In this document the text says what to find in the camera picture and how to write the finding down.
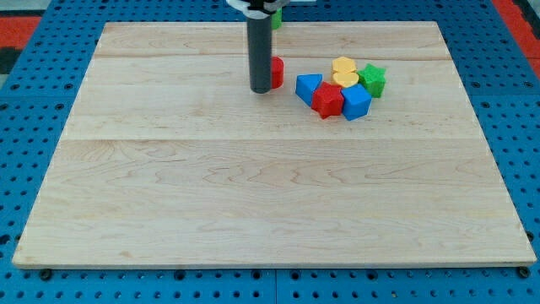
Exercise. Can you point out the blue cube block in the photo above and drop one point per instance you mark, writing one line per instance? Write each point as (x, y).
(356, 103)

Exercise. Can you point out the green star block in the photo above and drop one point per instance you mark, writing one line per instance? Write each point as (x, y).
(373, 79)

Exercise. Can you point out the green block behind rod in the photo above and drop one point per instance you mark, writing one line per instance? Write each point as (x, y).
(276, 22)

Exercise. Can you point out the yellow heart block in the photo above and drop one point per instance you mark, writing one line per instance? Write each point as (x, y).
(345, 80)

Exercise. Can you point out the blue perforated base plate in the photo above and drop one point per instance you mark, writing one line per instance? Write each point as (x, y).
(42, 85)

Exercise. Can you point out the red cylinder block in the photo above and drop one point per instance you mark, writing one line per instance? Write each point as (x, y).
(277, 69)

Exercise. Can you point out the blue triangular block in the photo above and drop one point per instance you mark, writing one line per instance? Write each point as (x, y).
(306, 85)

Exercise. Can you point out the light wooden board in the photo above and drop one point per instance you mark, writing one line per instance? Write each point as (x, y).
(167, 159)

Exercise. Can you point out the red star block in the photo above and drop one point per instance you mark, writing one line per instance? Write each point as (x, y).
(328, 100)

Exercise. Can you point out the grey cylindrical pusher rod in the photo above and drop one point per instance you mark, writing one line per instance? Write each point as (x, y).
(259, 38)

